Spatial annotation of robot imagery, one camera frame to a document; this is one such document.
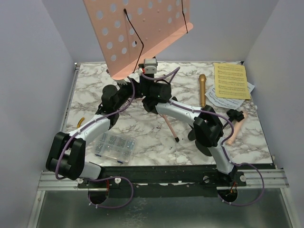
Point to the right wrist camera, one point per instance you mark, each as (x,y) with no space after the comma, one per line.
(149,66)

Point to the yellow sheet music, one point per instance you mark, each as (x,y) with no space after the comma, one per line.
(230,81)

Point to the white sheet music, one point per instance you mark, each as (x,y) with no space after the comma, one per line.
(227,103)

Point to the pink microphone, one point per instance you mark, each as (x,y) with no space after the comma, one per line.
(240,119)

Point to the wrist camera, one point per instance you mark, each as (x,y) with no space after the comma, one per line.
(149,66)
(121,82)

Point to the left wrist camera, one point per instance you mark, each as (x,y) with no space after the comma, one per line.
(121,82)

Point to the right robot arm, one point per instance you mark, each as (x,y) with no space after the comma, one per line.
(205,122)

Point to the clear screw organizer box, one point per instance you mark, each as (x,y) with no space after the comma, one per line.
(114,146)

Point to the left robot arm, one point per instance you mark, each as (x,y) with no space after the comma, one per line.
(67,153)

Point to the gold microphone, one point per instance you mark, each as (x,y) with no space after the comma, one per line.
(202,89)

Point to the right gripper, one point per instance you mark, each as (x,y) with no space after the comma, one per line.
(146,80)

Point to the black mic stand empty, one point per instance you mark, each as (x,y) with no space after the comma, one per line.
(191,135)

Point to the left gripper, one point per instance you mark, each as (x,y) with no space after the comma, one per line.
(137,89)

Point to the pink music stand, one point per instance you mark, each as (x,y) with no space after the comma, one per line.
(128,31)

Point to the black mounting rail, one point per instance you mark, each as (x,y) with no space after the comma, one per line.
(185,181)

